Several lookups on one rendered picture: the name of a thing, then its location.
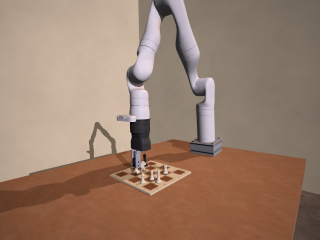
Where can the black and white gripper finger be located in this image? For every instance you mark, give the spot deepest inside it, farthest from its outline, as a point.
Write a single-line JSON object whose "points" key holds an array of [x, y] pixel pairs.
{"points": [[132, 157], [137, 159]]}

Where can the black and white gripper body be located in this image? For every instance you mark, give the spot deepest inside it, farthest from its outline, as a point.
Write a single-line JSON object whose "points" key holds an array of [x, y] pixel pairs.
{"points": [[139, 118]]}

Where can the wooden chessboard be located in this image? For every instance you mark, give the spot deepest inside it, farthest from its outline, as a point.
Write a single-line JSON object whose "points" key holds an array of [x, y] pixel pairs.
{"points": [[150, 187]]}

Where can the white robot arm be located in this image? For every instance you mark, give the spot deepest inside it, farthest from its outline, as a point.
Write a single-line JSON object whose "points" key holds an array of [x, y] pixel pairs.
{"points": [[189, 54]]}

